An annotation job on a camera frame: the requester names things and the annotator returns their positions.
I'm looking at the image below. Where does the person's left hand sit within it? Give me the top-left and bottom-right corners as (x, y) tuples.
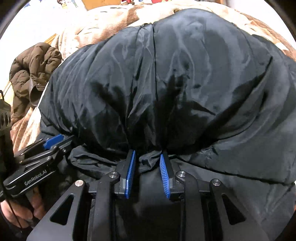
(0, 197), (47, 229)

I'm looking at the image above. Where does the wooden wardrobe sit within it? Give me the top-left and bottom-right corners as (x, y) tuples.
(82, 0), (121, 11)

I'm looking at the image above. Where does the brown puffer jacket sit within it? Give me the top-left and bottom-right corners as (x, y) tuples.
(9, 42), (63, 121)

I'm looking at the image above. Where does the brown printed plush blanket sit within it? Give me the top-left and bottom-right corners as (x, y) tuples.
(10, 0), (296, 153)

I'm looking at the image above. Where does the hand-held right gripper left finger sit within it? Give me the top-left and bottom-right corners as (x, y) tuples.
(26, 149), (139, 241)

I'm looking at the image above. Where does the black puffer jacket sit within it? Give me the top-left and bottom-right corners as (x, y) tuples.
(38, 8), (296, 241)

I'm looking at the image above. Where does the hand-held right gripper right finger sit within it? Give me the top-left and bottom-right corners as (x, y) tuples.
(159, 151), (270, 241)

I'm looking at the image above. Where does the wooden bed headboard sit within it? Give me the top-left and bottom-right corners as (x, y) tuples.
(43, 33), (58, 45)

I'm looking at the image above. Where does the wall poster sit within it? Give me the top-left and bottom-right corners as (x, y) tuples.
(54, 0), (82, 8)

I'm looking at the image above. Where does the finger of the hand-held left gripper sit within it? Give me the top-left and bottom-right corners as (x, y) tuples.
(14, 134), (65, 156)
(20, 136), (77, 168)

